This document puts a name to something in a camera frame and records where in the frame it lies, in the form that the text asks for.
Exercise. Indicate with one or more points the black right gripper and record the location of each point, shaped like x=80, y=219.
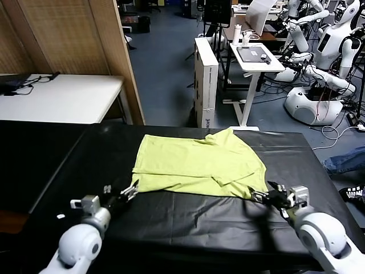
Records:
x=280, y=200

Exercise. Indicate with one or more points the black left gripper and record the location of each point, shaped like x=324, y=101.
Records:
x=115, y=201

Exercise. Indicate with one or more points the yellow-green printed t-shirt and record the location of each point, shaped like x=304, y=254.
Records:
x=194, y=160

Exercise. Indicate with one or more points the white humanoid robot raised arm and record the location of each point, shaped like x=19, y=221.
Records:
x=298, y=37

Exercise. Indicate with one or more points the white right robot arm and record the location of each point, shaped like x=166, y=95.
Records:
x=316, y=231

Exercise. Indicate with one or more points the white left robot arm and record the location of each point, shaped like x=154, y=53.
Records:
x=80, y=245

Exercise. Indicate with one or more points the black plastic table cover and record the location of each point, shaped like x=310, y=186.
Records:
x=199, y=222

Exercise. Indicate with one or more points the black white sneaker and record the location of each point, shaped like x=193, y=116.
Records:
x=353, y=194

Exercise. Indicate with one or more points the blue jeans leg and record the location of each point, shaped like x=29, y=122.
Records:
x=348, y=161

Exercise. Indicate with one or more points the black covered side table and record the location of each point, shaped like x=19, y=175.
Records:
x=28, y=160

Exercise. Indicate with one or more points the white rectangular table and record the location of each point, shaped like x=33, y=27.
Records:
x=62, y=97

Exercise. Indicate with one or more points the black power strip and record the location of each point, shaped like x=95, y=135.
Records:
x=352, y=118

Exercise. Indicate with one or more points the tall white cardboard box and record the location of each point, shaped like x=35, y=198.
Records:
x=209, y=85

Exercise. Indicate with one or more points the white height-adjustable desk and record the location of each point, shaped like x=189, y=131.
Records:
x=256, y=66

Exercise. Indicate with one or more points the closed grey laptop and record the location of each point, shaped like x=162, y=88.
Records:
x=251, y=54

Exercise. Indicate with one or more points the black laptop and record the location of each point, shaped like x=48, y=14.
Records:
x=14, y=82

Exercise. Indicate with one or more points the white cup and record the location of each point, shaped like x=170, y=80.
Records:
x=245, y=40

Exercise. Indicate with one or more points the brown wooden desk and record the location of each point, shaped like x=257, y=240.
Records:
x=271, y=35

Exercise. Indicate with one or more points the white humanoid robot with base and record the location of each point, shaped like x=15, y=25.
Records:
x=330, y=45

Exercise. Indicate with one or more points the white drink bottle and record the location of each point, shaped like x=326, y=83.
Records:
x=236, y=35

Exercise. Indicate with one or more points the wooden partition screen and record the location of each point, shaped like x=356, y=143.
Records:
x=71, y=37

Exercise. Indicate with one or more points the black trash bin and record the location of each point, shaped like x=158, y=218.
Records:
x=144, y=24

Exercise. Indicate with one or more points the open white laptop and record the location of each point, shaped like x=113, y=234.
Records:
x=258, y=17

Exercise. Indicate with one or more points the black monitor on stand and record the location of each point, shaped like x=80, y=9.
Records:
x=216, y=11

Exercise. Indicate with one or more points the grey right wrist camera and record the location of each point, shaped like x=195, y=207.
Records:
x=299, y=195

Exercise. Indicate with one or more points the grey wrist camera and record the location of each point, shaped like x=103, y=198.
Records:
x=299, y=195
x=87, y=204

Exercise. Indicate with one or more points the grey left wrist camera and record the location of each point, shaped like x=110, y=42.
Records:
x=87, y=204

